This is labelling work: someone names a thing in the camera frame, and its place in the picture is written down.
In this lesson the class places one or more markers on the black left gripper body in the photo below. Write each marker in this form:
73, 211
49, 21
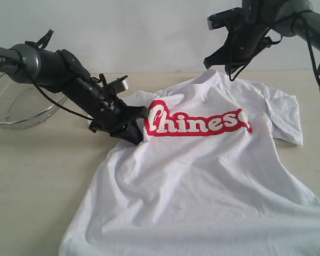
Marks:
108, 120

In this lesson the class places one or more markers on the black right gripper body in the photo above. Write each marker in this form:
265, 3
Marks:
238, 49

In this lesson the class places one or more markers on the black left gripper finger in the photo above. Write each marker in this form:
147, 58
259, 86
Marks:
129, 132

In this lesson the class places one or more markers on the white t-shirt red lettering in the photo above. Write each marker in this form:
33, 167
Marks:
206, 179

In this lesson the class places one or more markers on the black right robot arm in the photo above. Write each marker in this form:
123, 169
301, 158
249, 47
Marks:
249, 25

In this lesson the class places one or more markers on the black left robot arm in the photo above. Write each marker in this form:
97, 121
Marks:
61, 71

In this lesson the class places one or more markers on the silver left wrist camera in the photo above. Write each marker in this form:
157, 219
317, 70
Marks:
119, 85

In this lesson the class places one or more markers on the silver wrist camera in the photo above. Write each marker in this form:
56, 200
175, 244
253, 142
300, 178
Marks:
119, 85
226, 18

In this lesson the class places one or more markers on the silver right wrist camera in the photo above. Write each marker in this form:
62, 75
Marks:
226, 18

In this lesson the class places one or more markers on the metal wire mesh basket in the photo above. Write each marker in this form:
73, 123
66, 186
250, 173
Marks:
22, 106

